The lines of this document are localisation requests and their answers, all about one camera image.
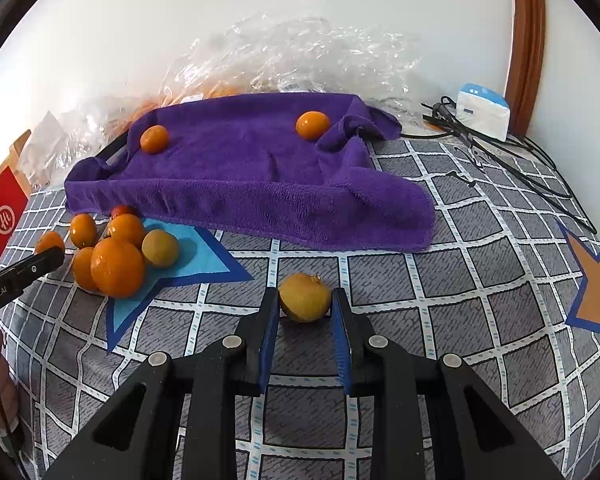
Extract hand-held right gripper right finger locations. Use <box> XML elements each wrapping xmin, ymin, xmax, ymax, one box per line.
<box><xmin>331</xmin><ymin>287</ymin><xmax>566</xmax><ymax>480</ymax></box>

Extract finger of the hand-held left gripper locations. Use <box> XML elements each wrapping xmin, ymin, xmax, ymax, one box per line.
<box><xmin>10</xmin><ymin>247</ymin><xmax>66</xmax><ymax>288</ymax></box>

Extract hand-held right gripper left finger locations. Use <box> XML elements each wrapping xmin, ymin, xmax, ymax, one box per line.
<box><xmin>42</xmin><ymin>287</ymin><xmax>281</xmax><ymax>480</ymax></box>

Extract yellow-green round fruit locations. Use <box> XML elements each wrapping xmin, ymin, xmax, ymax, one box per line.
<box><xmin>141</xmin><ymin>229</ymin><xmax>181</xmax><ymax>268</ymax></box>
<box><xmin>278</xmin><ymin>273</ymin><xmax>332</xmax><ymax>323</ymax></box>

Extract large orange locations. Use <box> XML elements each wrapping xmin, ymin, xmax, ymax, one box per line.
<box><xmin>90</xmin><ymin>237</ymin><xmax>146</xmax><ymax>297</ymax></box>

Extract black tray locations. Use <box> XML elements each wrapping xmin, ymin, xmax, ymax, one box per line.
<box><xmin>92</xmin><ymin>135</ymin><xmax>131</xmax><ymax>167</ymax></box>

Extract purple towel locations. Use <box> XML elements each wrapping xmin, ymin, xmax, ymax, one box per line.
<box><xmin>64</xmin><ymin>92</ymin><xmax>436</xmax><ymax>253</ymax></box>

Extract person's left hand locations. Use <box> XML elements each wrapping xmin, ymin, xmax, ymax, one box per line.
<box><xmin>0</xmin><ymin>330</ymin><xmax>21</xmax><ymax>443</ymax></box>

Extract red paper bag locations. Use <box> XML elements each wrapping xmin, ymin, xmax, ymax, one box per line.
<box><xmin>0</xmin><ymin>165</ymin><xmax>31</xmax><ymax>261</ymax></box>

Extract grey checked bedsheet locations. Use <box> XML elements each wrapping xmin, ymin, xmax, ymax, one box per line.
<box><xmin>0</xmin><ymin>132</ymin><xmax>600</xmax><ymax>480</ymax></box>

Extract cardboard box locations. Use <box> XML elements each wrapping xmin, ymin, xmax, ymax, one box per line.
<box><xmin>7</xmin><ymin>129</ymin><xmax>33</xmax><ymax>196</ymax></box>

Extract white translucent plastic bag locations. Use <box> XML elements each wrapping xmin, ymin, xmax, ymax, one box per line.
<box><xmin>17</xmin><ymin>110</ymin><xmax>81</xmax><ymax>188</ymax></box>

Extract clear plastic bag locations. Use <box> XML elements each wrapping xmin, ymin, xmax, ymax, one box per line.
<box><xmin>165</xmin><ymin>15</ymin><xmax>426</xmax><ymax>126</ymax></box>
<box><xmin>60</xmin><ymin>87</ymin><xmax>168</xmax><ymax>176</ymax></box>

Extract white and blue box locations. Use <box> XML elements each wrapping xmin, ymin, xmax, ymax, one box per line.
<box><xmin>455</xmin><ymin>82</ymin><xmax>511</xmax><ymax>142</ymax></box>

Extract tangled black cables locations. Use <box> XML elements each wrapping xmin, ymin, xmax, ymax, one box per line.
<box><xmin>420</xmin><ymin>97</ymin><xmax>598</xmax><ymax>233</ymax></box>

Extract brown wooden door frame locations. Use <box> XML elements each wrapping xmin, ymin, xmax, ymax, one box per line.
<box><xmin>505</xmin><ymin>0</ymin><xmax>548</xmax><ymax>136</ymax></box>

